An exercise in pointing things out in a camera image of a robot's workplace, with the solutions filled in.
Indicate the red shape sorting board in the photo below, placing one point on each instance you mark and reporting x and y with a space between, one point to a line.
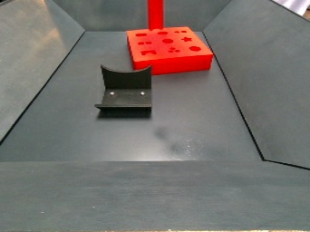
170 50

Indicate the black curved holder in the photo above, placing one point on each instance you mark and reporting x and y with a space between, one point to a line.
127 89

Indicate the red arch block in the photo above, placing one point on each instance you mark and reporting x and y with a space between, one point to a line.
155 14

